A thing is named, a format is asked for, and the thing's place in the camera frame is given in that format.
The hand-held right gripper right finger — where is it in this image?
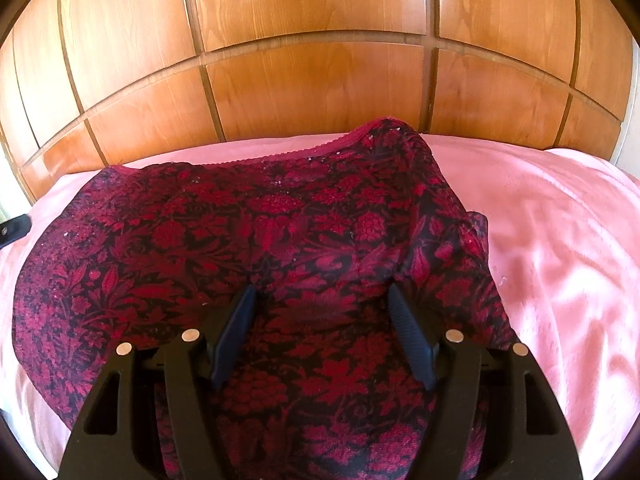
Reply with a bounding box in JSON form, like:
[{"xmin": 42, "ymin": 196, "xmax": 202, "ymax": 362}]
[{"xmin": 387, "ymin": 284, "xmax": 584, "ymax": 480}]

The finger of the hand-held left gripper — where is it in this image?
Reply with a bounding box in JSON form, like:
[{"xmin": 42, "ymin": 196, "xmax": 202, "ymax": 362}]
[{"xmin": 0, "ymin": 214, "xmax": 32, "ymax": 249}]

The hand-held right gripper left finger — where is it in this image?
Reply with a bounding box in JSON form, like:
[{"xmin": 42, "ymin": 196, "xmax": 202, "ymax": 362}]
[{"xmin": 59, "ymin": 285, "xmax": 259, "ymax": 480}]

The red floral knit top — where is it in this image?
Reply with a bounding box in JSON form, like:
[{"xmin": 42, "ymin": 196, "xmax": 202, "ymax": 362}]
[{"xmin": 14, "ymin": 117, "xmax": 519, "ymax": 480}]

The pink blanket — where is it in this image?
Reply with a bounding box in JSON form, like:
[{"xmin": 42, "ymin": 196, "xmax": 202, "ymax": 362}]
[{"xmin": 0, "ymin": 132, "xmax": 640, "ymax": 480}]

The wooden panelled headboard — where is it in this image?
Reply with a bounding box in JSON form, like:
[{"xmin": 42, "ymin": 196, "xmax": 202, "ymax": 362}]
[{"xmin": 0, "ymin": 0, "xmax": 632, "ymax": 207}]

